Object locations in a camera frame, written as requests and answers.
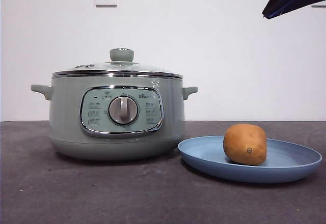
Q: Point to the pale green electric steamer pot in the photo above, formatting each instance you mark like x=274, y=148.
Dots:
x=66, y=122

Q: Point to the grey round control dial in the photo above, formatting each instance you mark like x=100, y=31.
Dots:
x=124, y=110

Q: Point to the glass lid with green knob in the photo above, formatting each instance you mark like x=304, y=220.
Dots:
x=121, y=54

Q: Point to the brown potato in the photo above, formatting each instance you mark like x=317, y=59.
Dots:
x=244, y=142

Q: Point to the blue round plate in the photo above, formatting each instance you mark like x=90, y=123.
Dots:
x=203, y=152

